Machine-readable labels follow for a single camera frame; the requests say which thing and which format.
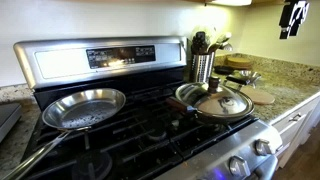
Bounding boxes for steel lid with wooden knob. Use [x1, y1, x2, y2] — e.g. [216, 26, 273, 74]
[175, 77, 254, 118]

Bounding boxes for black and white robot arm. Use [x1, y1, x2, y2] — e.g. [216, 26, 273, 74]
[279, 0, 310, 39]

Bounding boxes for empty steel frying pan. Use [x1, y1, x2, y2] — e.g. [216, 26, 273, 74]
[2, 88, 126, 180]

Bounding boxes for perforated steel utensil holder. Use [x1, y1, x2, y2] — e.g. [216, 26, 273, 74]
[190, 54, 214, 83]

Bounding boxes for stainless steel gas stove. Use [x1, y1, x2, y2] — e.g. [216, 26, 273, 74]
[14, 36, 282, 180]

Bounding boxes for kitchen utensils bundle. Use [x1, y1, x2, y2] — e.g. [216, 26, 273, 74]
[191, 31, 233, 55]

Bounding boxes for small black dish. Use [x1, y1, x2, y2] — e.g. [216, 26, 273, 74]
[214, 65, 234, 75]

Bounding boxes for stacked cork coasters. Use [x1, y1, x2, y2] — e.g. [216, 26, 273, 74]
[226, 57, 252, 69]

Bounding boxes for round wooden trivet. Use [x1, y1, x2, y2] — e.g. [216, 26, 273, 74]
[241, 86, 275, 105]

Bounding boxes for under cabinet light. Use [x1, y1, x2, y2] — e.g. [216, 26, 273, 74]
[208, 0, 252, 6]

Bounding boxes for left stove knob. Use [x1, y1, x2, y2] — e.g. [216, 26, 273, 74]
[229, 156, 251, 177]

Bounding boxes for stove knob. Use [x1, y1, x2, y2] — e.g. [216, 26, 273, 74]
[229, 156, 251, 177]
[255, 139, 272, 156]

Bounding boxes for right stove knob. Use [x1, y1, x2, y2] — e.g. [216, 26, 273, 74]
[255, 139, 272, 156]

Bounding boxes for white cabinet drawer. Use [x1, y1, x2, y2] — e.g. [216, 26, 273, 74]
[274, 97, 320, 168]

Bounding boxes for grey appliance at left edge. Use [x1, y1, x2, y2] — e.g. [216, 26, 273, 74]
[0, 103, 22, 142]

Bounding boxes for dark pan with wooden handle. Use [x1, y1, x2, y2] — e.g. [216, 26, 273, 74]
[166, 97, 254, 125]

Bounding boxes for metal drawer handle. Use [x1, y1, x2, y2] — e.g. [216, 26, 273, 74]
[289, 113, 302, 122]

